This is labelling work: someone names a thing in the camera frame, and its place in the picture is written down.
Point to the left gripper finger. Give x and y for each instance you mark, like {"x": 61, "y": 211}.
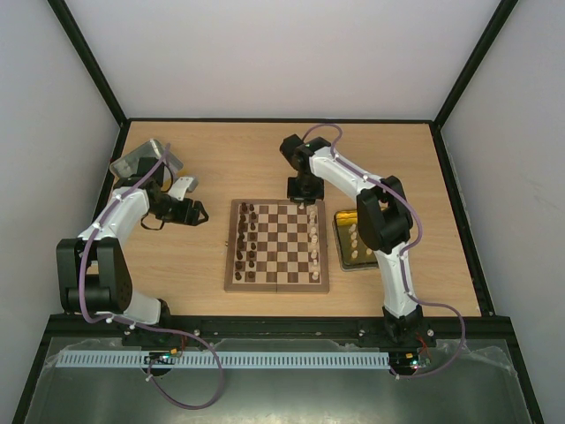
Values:
{"x": 198, "y": 209}
{"x": 200, "y": 218}

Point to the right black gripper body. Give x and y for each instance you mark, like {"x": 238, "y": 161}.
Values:
{"x": 305, "y": 193}

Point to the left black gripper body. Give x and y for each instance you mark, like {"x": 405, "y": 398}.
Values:
{"x": 178, "y": 215}

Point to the wooden chess board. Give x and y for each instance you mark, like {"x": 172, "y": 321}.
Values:
{"x": 275, "y": 247}

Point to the silver metal tin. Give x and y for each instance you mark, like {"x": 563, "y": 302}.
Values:
{"x": 148, "y": 152}

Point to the gold tin with pieces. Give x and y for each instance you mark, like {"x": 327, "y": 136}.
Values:
{"x": 352, "y": 251}

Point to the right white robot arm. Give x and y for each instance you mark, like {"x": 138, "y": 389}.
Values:
{"x": 384, "y": 221}

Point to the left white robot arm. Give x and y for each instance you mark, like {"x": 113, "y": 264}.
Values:
{"x": 93, "y": 277}

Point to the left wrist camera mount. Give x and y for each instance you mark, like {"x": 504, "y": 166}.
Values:
{"x": 182, "y": 186}

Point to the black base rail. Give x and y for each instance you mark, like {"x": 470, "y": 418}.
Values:
{"x": 363, "y": 332}

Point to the white slotted cable duct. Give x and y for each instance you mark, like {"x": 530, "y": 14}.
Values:
{"x": 227, "y": 360}

